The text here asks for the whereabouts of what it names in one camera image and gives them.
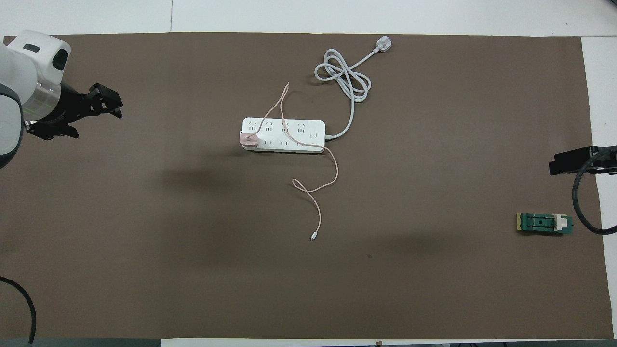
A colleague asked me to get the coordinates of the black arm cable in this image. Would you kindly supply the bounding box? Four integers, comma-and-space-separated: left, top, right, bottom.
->
572, 154, 617, 235
0, 276, 37, 344

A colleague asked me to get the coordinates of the white power cord with plug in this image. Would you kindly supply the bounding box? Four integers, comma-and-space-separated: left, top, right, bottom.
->
314, 37, 392, 141

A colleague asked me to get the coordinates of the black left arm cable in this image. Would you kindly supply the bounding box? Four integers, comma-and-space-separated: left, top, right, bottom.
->
0, 276, 37, 344

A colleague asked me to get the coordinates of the white power strip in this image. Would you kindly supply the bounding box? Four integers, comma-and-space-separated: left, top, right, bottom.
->
241, 118, 326, 154

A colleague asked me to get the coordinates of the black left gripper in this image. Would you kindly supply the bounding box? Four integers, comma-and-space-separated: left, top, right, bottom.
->
24, 83, 123, 141

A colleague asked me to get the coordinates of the brown table mat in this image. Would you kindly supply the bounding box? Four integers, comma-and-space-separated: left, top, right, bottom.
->
0, 32, 614, 340

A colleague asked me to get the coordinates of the pink charging cable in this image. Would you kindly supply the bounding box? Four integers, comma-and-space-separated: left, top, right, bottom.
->
246, 82, 340, 241

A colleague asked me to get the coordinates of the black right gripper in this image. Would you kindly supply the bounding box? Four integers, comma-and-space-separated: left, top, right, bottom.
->
550, 145, 617, 176

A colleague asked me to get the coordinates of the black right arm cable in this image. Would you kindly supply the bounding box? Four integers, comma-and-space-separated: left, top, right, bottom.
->
572, 154, 617, 235

